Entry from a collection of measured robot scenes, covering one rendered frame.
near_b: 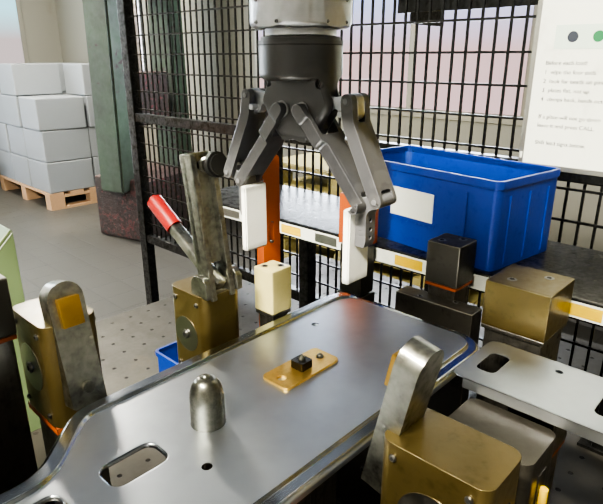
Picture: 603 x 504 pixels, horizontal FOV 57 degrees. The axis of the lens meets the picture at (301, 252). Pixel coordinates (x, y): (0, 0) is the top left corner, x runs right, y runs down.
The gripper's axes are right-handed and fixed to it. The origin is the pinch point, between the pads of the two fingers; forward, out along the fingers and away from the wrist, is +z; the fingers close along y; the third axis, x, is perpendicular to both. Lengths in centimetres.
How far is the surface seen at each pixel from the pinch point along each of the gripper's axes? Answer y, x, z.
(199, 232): -14.3, -1.7, 0.6
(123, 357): -65, 13, 43
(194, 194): -14.8, -1.7, -3.8
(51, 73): -506, 200, -4
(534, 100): 0, 54, -12
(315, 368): 1.4, 0.7, 13.1
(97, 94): -344, 159, 6
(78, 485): -0.9, -24.6, 13.3
